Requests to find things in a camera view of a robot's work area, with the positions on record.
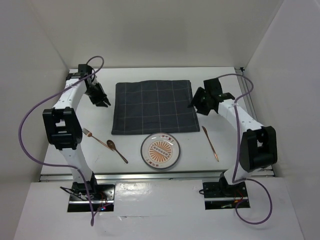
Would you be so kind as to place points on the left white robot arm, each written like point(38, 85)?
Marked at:
point(63, 128)

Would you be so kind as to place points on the orange patterned plate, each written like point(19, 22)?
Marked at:
point(160, 151)

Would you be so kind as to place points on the front aluminium rail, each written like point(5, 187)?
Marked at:
point(113, 177)

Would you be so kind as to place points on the copper knife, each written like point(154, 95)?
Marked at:
point(210, 143)

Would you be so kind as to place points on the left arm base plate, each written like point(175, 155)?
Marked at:
point(102, 200)

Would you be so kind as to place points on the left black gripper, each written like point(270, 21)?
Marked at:
point(98, 102)

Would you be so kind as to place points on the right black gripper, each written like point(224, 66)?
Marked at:
point(195, 102)

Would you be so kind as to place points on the copper spoon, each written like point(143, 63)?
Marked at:
point(112, 146)

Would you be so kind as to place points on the dark grey checked cloth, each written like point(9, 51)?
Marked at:
point(154, 106)

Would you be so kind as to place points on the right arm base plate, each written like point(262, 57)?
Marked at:
point(218, 198)

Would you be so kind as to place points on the copper fork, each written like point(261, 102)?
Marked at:
point(90, 135)

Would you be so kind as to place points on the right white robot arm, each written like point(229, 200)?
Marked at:
point(235, 174)

